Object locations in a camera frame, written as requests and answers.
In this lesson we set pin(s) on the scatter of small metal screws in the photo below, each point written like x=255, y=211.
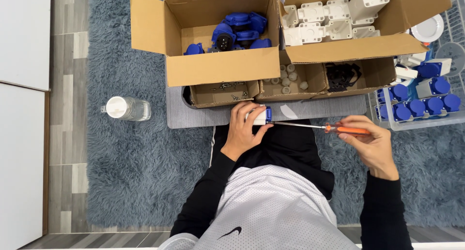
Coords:
x=232, y=92

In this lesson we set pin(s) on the large cardboard box blue parts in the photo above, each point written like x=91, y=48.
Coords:
x=225, y=66

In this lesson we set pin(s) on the grey round lid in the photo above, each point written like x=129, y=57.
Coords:
x=452, y=57

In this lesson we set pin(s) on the small cardboard tray of glands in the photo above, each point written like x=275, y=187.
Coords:
x=270, y=92

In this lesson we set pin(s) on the group of empty white housings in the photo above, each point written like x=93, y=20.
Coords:
x=327, y=23

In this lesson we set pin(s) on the black trousers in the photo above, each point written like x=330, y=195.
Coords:
x=290, y=148

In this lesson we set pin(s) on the small cardboard tray of screws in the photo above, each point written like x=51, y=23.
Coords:
x=203, y=95

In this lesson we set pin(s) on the grey ribbed mat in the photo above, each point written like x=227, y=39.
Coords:
x=327, y=106

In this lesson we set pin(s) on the blue-grey shaggy rug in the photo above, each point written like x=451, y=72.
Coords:
x=145, y=163

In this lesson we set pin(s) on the heap of black gaskets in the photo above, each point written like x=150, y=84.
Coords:
x=341, y=75

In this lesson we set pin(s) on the white mesh jersey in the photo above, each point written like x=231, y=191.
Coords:
x=268, y=213

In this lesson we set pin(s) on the black round container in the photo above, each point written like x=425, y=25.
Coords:
x=186, y=96

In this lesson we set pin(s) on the clear plastic crate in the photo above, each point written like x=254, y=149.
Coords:
x=425, y=123

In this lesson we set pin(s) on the person's left hand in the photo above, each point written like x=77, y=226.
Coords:
x=239, y=134

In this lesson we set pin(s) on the group of assembled blue-white sockets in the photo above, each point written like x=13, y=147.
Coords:
x=425, y=97

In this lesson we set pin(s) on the clear water bottle white cap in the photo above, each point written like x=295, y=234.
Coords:
x=132, y=109

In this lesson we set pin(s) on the person's right hand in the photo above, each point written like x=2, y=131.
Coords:
x=376, y=152

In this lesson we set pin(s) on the heap of blue socket inserts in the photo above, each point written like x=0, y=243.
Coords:
x=236, y=34

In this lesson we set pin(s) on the small cardboard tray of gaskets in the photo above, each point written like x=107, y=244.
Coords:
x=377, y=75

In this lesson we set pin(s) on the white cabinet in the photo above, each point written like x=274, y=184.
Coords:
x=21, y=134

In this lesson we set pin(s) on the large cardboard box white parts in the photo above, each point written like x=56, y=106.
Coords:
x=348, y=48

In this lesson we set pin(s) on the white socket housing blue cap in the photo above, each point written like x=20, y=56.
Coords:
x=262, y=115

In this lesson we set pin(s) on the white paper scrap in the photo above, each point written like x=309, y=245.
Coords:
x=289, y=112

